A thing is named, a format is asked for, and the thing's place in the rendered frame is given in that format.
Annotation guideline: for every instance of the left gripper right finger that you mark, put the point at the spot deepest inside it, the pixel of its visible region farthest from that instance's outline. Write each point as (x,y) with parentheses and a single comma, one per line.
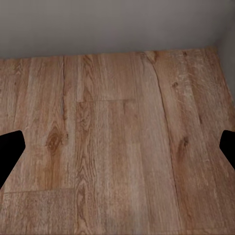
(227,146)

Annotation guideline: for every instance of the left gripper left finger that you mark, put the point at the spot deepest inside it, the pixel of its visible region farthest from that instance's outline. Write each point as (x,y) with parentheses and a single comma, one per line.
(12,146)

